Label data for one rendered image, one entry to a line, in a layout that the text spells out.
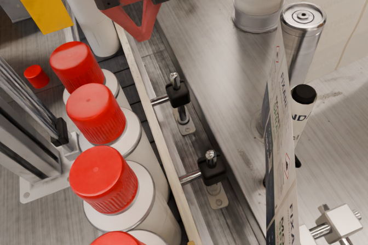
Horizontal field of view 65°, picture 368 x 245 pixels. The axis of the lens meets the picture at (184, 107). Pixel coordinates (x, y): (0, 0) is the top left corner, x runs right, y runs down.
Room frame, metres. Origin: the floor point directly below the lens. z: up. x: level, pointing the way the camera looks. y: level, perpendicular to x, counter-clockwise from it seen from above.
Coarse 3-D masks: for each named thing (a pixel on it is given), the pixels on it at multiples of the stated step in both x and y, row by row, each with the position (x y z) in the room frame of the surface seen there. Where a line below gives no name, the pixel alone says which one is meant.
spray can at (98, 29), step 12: (72, 0) 0.39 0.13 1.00; (84, 0) 0.38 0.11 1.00; (84, 12) 0.38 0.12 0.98; (96, 12) 0.39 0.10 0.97; (84, 24) 0.39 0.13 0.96; (96, 24) 0.39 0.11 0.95; (108, 24) 0.40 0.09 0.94; (96, 36) 0.38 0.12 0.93; (108, 36) 0.39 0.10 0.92; (96, 48) 0.39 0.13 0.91; (108, 48) 0.39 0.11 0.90; (120, 48) 0.40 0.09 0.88
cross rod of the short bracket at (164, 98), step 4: (160, 96) 0.25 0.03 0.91; (164, 96) 0.25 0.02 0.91; (168, 96) 0.25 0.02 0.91; (152, 100) 0.25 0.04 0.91; (156, 100) 0.25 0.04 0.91; (160, 100) 0.25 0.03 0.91; (164, 100) 0.25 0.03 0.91; (168, 100) 0.25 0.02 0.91; (152, 104) 0.24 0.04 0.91; (156, 104) 0.24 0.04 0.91
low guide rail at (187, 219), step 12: (120, 36) 0.39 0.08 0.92; (132, 60) 0.33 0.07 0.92; (132, 72) 0.31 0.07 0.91; (144, 96) 0.26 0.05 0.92; (144, 108) 0.23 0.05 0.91; (156, 120) 0.21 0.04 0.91; (156, 132) 0.19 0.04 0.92; (156, 144) 0.18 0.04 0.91; (168, 156) 0.16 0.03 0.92; (168, 168) 0.14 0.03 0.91; (180, 192) 0.11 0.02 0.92; (180, 204) 0.10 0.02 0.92; (192, 216) 0.08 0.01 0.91; (192, 228) 0.07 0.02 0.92; (192, 240) 0.06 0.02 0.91
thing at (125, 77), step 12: (84, 36) 0.46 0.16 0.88; (96, 60) 0.39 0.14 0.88; (108, 60) 0.38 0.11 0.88; (120, 60) 0.37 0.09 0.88; (120, 72) 0.35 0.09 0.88; (120, 84) 0.32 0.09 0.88; (132, 84) 0.31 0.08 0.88; (132, 96) 0.29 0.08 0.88; (132, 108) 0.26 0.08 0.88; (144, 120) 0.24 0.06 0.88; (156, 156) 0.18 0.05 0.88; (168, 180) 0.14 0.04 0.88; (168, 204) 0.11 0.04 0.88; (180, 216) 0.09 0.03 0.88
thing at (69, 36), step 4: (64, 0) 0.46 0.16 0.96; (64, 4) 0.44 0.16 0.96; (68, 8) 0.44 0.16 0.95; (68, 12) 0.43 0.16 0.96; (64, 28) 0.38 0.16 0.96; (68, 28) 0.38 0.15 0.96; (72, 28) 0.39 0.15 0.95; (64, 32) 0.37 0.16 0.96; (68, 32) 0.37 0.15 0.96; (72, 32) 0.37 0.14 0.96; (68, 36) 0.36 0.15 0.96; (72, 36) 0.36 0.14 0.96; (68, 40) 0.35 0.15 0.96; (72, 40) 0.35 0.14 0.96; (100, 232) 0.07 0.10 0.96
